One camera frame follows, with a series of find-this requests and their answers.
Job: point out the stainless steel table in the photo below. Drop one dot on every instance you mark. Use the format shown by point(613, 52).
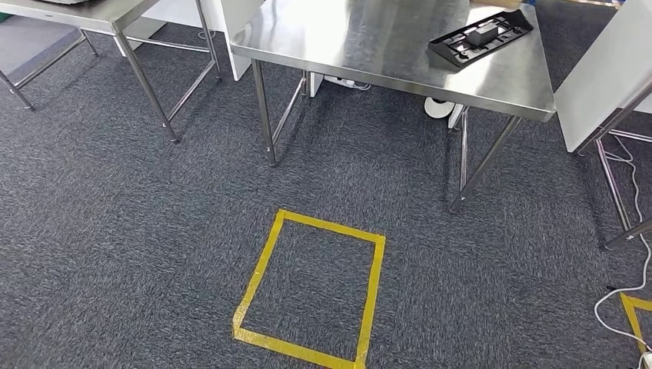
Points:
point(102, 12)

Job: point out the white side table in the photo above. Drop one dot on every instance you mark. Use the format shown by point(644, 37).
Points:
point(596, 81)

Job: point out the black plastic bracket panel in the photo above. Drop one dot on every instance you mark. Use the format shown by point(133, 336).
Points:
point(479, 38)

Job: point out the white power strip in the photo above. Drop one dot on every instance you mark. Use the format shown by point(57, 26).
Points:
point(341, 80)

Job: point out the stainless steel workbench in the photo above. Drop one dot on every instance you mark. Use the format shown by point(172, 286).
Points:
point(382, 46)

